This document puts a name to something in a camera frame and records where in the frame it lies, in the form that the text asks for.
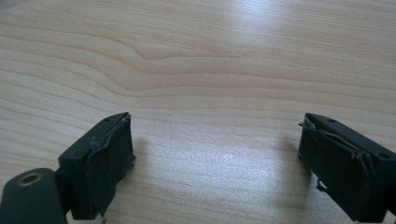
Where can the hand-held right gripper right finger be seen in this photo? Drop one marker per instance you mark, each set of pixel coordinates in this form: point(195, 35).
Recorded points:
point(345, 174)

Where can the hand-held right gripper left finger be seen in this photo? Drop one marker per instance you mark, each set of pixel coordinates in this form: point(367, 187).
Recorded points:
point(99, 165)

